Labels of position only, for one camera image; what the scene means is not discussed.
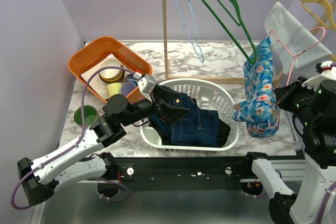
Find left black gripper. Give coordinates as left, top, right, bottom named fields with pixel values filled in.
left=121, top=83, right=191, bottom=127

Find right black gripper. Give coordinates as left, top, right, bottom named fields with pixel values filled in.
left=275, top=74, right=320, bottom=125

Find blue floral garment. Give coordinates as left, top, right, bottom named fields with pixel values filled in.
left=233, top=37, right=280, bottom=138

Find blue denim shorts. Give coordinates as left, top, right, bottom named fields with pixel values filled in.
left=149, top=93, right=220, bottom=147

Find pink wire hanger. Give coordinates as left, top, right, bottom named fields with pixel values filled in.
left=267, top=26, right=326, bottom=128

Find green plastic hanger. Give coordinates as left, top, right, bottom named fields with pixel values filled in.
left=196, top=0, right=258, bottom=65

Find light blue wire hanger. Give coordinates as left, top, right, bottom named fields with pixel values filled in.
left=174, top=0, right=204, bottom=63

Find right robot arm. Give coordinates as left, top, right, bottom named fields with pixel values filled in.
left=241, top=77, right=335, bottom=223

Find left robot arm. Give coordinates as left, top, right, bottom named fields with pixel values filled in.
left=11, top=84, right=190, bottom=210

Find yellow plastic hanger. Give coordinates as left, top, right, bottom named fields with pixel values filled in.
left=276, top=0, right=335, bottom=31

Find white plastic laundry basket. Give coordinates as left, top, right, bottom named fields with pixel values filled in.
left=140, top=78, right=240, bottom=152

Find purple cup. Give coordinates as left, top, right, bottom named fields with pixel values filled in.
left=120, top=82, right=137, bottom=97

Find dark blue striped cup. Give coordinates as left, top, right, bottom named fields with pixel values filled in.
left=125, top=74, right=138, bottom=83

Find light grey cloth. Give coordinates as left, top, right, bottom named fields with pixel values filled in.
left=264, top=2, right=332, bottom=77

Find yellow cup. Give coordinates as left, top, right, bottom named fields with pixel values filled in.
left=106, top=82, right=122, bottom=100

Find patterned ceramic bowl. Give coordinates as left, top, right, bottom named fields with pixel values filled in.
left=99, top=58, right=125, bottom=83

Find white square plate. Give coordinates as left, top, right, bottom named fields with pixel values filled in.
left=80, top=56, right=119, bottom=99

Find green floral mug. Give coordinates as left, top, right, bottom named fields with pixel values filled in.
left=73, top=105, right=98, bottom=126

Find black mounting base bar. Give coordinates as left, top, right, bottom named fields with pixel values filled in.
left=100, top=153, right=256, bottom=192

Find orange plastic bin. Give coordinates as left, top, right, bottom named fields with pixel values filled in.
left=68, top=37, right=152, bottom=103

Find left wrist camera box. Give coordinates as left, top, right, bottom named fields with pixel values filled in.
left=138, top=74, right=156, bottom=102

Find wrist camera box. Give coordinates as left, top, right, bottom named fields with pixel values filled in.
left=301, top=61, right=335, bottom=91
left=138, top=74, right=156, bottom=102

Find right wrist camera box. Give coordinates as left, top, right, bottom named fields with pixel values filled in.
left=301, top=61, right=335, bottom=91

